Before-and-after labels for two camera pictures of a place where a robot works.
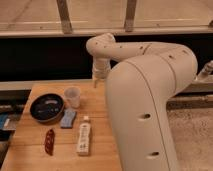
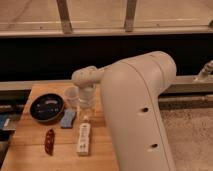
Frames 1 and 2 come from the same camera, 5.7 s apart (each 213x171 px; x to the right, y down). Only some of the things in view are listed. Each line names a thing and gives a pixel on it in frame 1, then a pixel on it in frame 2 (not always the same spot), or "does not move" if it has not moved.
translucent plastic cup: (73, 94) does not move
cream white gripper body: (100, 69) to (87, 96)
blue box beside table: (3, 117) does not move
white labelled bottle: (84, 137) does not move
